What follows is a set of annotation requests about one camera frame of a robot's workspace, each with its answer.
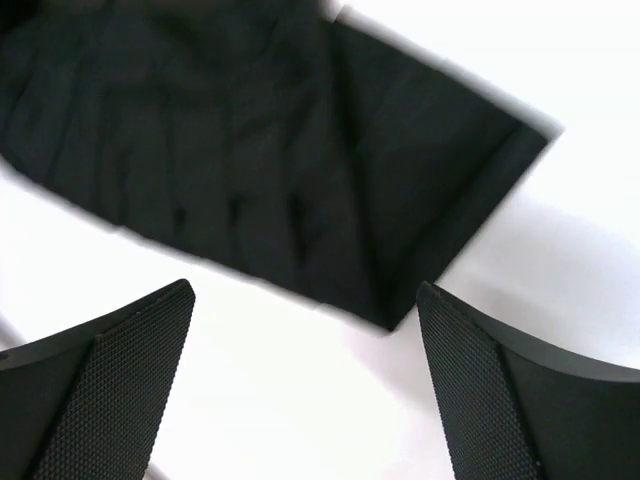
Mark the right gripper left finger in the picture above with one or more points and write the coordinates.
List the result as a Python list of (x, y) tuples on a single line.
[(86, 403)]

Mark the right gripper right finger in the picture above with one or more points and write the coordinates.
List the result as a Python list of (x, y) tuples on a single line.
[(515, 407)]

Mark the black skirt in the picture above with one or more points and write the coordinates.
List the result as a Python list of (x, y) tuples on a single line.
[(263, 136)]

